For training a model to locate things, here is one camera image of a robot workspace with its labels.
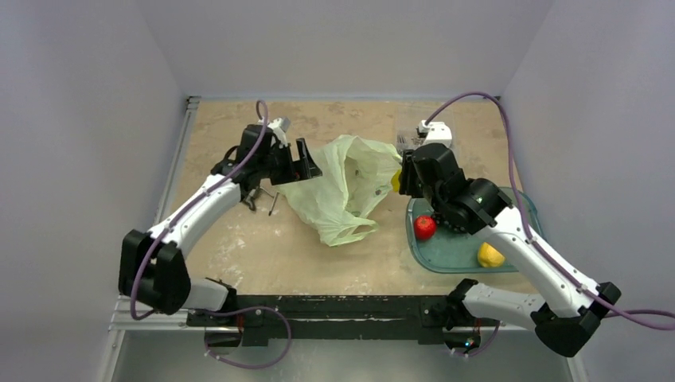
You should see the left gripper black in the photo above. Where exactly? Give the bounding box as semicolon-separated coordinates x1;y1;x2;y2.
258;138;320;185

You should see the red fake fruit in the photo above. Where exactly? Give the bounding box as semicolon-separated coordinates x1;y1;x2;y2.
412;215;437;241

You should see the light green plastic bag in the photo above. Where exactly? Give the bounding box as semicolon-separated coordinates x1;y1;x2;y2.
277;134;401;247

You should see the dark fake grape bunch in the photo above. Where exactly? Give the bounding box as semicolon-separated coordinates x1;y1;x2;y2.
431;210;467;234

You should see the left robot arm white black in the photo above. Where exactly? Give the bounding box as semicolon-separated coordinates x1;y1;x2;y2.
118;119;322;325

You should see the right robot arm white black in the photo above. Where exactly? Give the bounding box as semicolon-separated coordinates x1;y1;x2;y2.
399;143;621;357

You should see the yellow fake lemon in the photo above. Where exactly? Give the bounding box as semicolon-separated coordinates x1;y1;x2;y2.
477;243;505;268

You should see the black yellow screwdriver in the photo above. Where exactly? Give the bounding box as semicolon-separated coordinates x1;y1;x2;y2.
267;191;280;216

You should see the clear screw organizer box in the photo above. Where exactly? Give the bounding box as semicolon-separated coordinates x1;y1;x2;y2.
394;104;456;155

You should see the grey metal tool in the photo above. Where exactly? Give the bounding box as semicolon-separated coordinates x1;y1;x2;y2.
241;186;274;212

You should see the teal plastic container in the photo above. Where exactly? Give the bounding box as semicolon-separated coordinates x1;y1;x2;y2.
405;199;517;274

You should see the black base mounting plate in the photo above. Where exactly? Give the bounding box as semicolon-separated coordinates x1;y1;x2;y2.
186;294;497;350

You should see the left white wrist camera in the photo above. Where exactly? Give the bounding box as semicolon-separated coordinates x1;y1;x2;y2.
258;117;291;150

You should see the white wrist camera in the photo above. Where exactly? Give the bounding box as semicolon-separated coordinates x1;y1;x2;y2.
258;117;291;150
416;119;454;148

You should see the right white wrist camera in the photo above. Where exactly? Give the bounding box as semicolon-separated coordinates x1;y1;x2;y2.
416;119;454;148

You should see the aluminium frame rail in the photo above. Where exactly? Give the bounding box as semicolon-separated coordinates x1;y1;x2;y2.
107;96;244;333

